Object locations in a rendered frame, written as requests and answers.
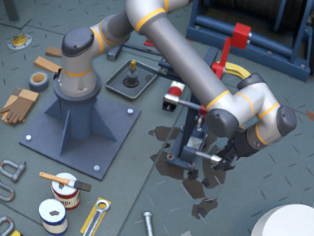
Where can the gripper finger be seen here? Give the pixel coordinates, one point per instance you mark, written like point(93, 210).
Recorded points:
point(225, 165)
point(224, 153)

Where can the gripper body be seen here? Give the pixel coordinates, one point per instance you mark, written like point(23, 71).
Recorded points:
point(241, 145)

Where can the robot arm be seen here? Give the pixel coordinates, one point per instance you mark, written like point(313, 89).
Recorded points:
point(177, 52)

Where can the grey lever with silver end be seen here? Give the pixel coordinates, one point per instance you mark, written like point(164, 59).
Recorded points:
point(177, 101)

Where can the yellow curved jaw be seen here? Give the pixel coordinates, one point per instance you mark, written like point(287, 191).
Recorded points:
point(237, 70)

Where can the red winch lever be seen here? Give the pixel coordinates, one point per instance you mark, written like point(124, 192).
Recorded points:
point(240, 36)

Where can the dark socket with yellow top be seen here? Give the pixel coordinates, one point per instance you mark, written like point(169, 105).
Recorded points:
point(131, 79)

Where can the grey metal tray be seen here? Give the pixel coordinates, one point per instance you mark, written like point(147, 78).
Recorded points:
point(119, 83)

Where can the small red latch clip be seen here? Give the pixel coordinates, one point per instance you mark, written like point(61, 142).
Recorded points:
point(201, 116)

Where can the red white cylinder grip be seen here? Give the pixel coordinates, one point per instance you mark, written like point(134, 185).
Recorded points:
point(176, 89)

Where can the white round bollard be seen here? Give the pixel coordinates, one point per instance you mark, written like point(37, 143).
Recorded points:
point(288, 223)

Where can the silver steel bolt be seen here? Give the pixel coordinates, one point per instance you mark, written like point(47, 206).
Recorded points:
point(148, 221)

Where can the grey spanner on yellow card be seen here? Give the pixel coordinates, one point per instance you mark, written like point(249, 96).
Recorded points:
point(95, 217)

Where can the grey block with dark bar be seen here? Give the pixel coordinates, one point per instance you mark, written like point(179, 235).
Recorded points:
point(114, 54)

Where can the white tin with red bands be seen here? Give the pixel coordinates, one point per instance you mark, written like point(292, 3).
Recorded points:
point(66, 198)

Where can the white tin with blue bands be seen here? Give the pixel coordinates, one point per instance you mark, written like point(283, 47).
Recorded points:
point(52, 218)

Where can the small brown wooden wedge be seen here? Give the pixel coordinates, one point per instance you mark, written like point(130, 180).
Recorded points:
point(54, 52)

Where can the large tan wooden wedge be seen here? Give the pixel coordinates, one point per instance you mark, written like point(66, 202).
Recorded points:
point(47, 64)

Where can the blue-grey tape roll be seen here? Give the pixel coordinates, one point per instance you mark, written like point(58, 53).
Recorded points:
point(38, 83)

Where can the grey steel shackle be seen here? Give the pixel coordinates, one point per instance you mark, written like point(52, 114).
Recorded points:
point(10, 224)
point(10, 194)
point(15, 169)

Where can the brown tan work gloves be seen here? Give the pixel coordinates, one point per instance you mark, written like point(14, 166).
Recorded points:
point(18, 106)

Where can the small yellow object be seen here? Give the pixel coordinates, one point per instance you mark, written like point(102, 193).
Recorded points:
point(16, 233)

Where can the grey deck plate yellow cap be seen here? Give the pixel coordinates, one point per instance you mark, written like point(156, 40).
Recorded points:
point(19, 41)

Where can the blue tow hook bracket stand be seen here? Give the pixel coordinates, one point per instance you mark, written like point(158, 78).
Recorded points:
point(191, 121)

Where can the blue winch frame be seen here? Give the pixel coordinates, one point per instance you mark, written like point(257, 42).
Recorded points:
point(265, 47)

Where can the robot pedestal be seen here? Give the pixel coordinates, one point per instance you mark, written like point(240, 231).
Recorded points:
point(80, 138)

